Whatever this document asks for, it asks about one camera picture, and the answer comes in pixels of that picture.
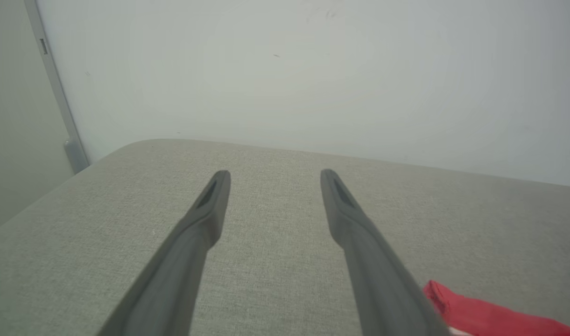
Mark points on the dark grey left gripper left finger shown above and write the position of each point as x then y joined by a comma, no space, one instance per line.
182,261

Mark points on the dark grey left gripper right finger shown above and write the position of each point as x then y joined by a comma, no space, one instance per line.
378,280

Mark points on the red Bulls jersey white sleeves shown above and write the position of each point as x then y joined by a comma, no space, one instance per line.
490,317

